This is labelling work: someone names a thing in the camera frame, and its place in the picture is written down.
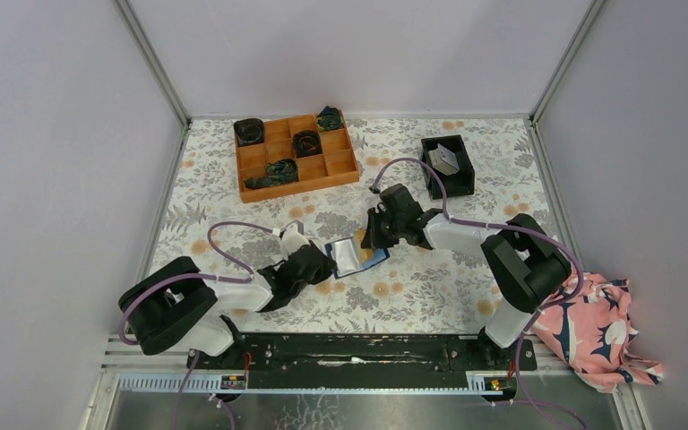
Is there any blue leather card holder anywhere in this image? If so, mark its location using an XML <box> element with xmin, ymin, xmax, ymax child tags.
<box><xmin>324</xmin><ymin>236</ymin><xmax>391</xmax><ymax>280</ymax></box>

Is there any gold credit card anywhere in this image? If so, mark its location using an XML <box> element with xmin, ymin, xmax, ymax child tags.
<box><xmin>357</xmin><ymin>244</ymin><xmax>374</xmax><ymax>264</ymax></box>

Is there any black plastic card bin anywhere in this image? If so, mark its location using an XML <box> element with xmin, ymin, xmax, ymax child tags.
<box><xmin>421</xmin><ymin>134</ymin><xmax>476</xmax><ymax>197</ymax></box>

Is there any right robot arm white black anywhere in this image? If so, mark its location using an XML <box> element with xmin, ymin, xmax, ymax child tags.
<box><xmin>361</xmin><ymin>184</ymin><xmax>572</xmax><ymax>369</ymax></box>

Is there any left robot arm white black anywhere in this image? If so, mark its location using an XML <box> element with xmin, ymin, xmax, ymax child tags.
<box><xmin>118</xmin><ymin>242</ymin><xmax>336</xmax><ymax>368</ymax></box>

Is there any stack of cards in bin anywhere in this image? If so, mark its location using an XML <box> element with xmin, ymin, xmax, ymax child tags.
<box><xmin>427</xmin><ymin>145</ymin><xmax>460</xmax><ymax>176</ymax></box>

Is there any orange wooden compartment tray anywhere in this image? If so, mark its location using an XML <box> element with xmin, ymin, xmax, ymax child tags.
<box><xmin>234</xmin><ymin>112</ymin><xmax>360</xmax><ymax>203</ymax></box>

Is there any green rolled belt front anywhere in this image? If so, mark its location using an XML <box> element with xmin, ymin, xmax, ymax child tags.
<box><xmin>244</xmin><ymin>159</ymin><xmax>299</xmax><ymax>190</ymax></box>

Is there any floral table mat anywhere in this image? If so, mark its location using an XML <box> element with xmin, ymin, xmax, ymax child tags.
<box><xmin>133</xmin><ymin>117</ymin><xmax>577</xmax><ymax>335</ymax></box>

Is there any black rolled belt centre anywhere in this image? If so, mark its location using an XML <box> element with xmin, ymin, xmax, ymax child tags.
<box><xmin>292</xmin><ymin>130</ymin><xmax>323</xmax><ymax>159</ymax></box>

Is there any green rolled belt top-right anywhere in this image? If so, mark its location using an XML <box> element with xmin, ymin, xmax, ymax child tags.
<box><xmin>316</xmin><ymin>106</ymin><xmax>345</xmax><ymax>132</ymax></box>

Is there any black rolled belt top-left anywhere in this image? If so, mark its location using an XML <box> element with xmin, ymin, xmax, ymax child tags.
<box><xmin>233</xmin><ymin>118</ymin><xmax>265</xmax><ymax>147</ymax></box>

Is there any pink patterned cloth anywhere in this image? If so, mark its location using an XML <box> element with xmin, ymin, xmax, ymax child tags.
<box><xmin>529</xmin><ymin>273</ymin><xmax>665</xmax><ymax>393</ymax></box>

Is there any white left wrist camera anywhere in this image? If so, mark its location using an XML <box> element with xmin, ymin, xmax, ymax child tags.
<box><xmin>279</xmin><ymin>220</ymin><xmax>309</xmax><ymax>257</ymax></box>

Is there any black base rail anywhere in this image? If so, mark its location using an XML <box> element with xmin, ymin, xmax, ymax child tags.
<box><xmin>187</xmin><ymin>332</ymin><xmax>538</xmax><ymax>391</ymax></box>

